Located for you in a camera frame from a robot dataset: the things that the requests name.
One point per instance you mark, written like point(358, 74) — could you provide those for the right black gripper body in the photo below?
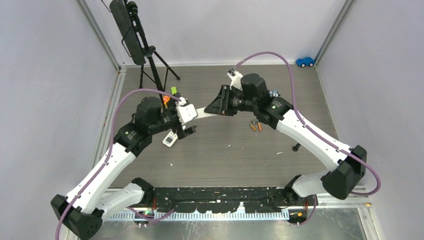
point(235, 101)

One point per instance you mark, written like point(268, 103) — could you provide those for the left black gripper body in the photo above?
point(169, 120)

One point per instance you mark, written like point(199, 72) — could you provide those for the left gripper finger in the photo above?
point(190, 130)
point(181, 134)

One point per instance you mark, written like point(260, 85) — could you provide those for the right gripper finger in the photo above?
point(213, 109)
point(217, 102)

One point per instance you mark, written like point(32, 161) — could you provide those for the long white remote control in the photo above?
point(202, 114)

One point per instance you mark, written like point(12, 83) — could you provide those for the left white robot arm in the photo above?
point(84, 209)

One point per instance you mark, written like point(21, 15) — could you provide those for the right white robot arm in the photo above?
point(249, 93)

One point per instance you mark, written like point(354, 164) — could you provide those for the short white remote control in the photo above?
point(170, 139)

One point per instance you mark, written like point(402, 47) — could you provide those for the orange toy block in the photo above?
point(165, 99)

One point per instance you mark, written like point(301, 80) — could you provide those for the green toy block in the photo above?
point(174, 91)

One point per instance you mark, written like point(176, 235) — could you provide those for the small blue robot toy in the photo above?
point(274, 94)

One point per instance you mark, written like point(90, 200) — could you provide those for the black chess piece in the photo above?
point(296, 147)

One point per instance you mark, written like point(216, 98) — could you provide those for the blue toy car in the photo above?
point(305, 62)

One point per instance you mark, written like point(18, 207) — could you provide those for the black tripod stand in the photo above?
point(149, 68)

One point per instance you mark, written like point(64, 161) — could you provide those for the black light panel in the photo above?
point(129, 40)

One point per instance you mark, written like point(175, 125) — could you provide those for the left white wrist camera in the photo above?
point(186, 111)

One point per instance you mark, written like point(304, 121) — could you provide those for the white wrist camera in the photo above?
point(186, 111)
point(235, 77)

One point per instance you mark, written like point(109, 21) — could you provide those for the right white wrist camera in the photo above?
point(235, 77)

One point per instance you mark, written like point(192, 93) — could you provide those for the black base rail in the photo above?
point(220, 200)

